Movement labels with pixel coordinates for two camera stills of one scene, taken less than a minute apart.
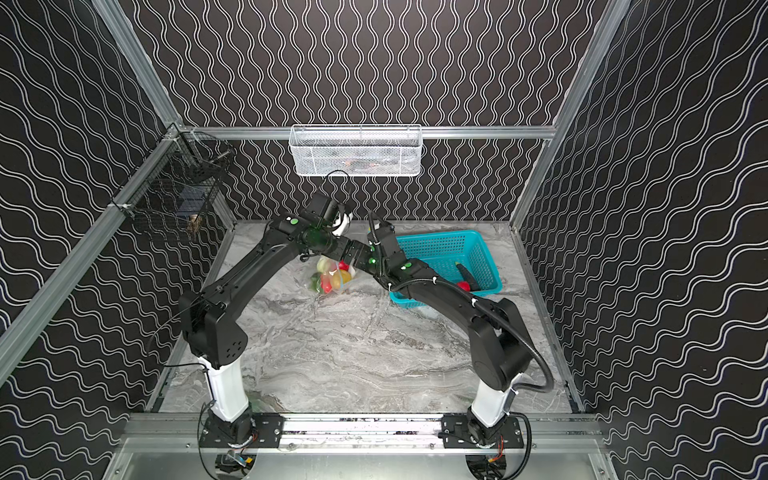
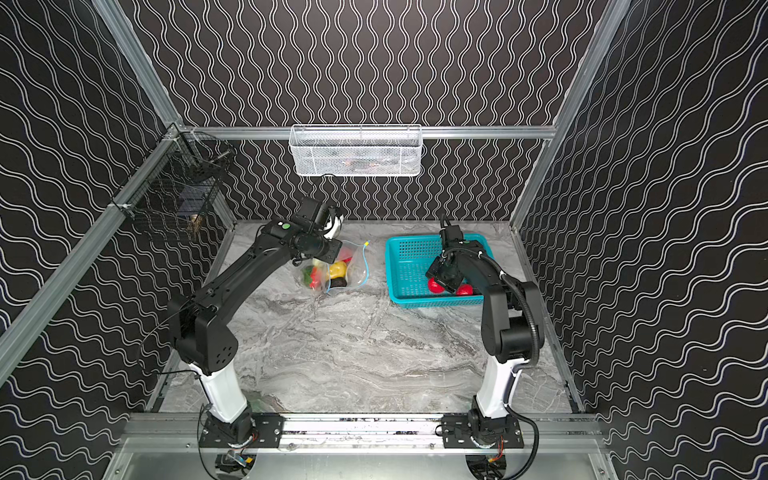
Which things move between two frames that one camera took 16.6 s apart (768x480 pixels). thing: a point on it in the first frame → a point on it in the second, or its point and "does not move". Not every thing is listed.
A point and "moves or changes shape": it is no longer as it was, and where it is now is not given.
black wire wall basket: (179, 184) does not move
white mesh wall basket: (356, 150) does not move
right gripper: (360, 255) → (443, 271)
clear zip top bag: (333, 277) moves or changes shape
